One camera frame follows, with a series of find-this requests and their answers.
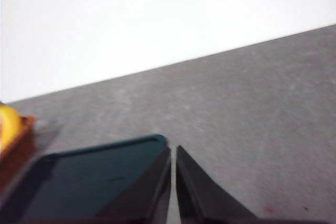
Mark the yellow banana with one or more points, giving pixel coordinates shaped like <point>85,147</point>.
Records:
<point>9,127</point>

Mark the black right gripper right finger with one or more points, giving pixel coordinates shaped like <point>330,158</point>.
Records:
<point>199,197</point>

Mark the brown woven wicker basket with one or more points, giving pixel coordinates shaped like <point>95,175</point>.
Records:
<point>18,150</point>

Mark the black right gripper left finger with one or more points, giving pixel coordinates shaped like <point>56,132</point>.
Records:
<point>149,195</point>

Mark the dark rectangular tray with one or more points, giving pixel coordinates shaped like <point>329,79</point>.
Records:
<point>86,176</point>

